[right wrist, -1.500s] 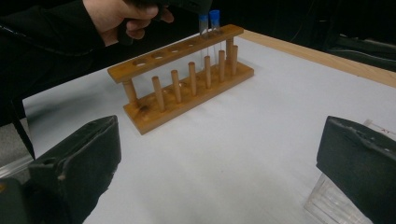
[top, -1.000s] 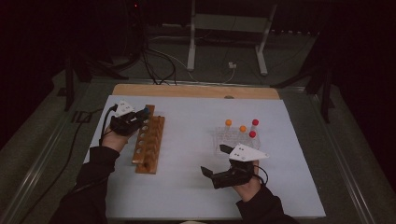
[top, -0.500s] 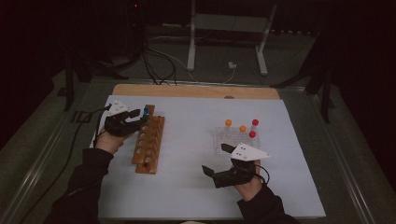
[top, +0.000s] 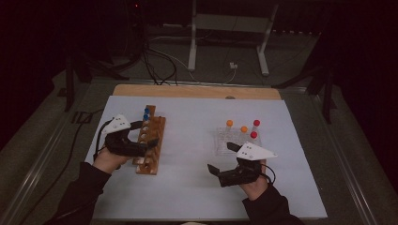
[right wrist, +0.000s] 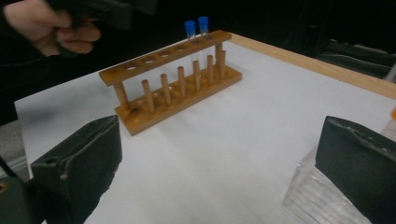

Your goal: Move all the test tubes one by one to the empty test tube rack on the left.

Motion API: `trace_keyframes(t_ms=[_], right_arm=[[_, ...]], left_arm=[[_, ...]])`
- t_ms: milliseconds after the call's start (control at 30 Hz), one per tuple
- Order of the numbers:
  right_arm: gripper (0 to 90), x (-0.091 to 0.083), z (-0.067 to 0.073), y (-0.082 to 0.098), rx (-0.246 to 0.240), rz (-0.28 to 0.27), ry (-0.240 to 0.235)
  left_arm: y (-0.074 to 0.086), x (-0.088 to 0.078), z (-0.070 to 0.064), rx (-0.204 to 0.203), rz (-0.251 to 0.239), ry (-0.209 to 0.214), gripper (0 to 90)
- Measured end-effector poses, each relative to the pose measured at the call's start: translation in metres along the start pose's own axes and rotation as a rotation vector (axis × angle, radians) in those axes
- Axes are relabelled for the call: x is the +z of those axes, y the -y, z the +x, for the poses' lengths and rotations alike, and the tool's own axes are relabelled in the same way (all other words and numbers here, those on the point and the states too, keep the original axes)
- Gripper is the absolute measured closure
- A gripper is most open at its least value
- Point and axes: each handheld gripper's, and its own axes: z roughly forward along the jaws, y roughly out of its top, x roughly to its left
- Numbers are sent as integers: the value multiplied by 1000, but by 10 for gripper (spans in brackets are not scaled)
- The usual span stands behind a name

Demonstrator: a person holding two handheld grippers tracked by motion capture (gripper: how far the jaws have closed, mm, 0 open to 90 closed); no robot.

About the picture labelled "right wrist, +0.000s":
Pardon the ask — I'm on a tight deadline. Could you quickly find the black metal stand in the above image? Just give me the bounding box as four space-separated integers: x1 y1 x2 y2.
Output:
316 38 396 82

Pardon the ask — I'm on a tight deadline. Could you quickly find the metal floor rail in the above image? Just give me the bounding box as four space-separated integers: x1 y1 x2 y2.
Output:
0 153 32 181

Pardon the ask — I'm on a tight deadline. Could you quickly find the blue-capped test tube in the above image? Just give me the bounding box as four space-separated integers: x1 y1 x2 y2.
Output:
197 16 217 68
184 20 202 73

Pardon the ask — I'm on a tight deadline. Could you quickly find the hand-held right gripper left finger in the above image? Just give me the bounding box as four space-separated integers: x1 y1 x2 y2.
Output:
29 115 123 224

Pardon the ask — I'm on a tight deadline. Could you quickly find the wooden test tube rack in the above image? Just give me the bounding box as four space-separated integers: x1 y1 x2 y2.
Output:
98 29 243 137

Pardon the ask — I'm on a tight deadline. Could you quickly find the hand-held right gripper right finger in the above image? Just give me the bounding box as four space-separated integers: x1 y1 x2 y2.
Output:
315 115 396 224

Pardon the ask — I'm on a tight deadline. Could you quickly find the orange-capped test tube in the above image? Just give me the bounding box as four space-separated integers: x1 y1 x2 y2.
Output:
386 106 396 133

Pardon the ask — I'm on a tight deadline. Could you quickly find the clear plastic test tube rack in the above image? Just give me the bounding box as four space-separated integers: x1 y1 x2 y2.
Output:
282 119 396 224

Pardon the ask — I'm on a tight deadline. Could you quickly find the white table mat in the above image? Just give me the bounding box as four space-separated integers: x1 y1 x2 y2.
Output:
13 40 396 224

